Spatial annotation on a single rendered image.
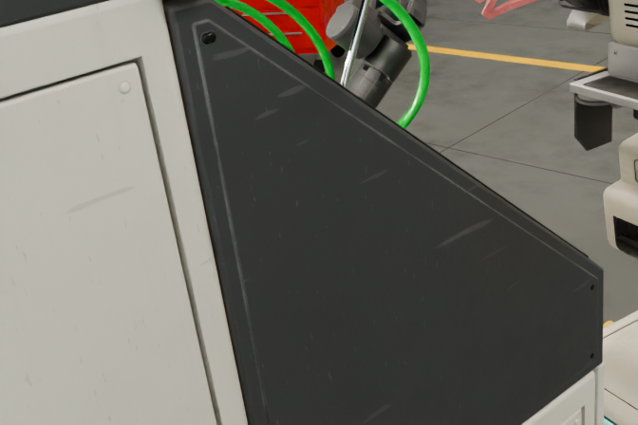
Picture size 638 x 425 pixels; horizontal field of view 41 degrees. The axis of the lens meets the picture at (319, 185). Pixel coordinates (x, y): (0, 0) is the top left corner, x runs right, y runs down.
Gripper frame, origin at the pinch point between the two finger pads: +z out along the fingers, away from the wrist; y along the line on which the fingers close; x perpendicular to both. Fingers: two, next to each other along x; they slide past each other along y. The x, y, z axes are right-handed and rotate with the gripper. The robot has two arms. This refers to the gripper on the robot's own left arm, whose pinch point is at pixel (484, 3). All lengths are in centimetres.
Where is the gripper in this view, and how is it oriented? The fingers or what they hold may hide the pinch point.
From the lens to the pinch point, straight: 113.9
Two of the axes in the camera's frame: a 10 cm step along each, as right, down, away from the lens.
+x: 7.8, 4.5, 4.3
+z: -6.2, 6.7, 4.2
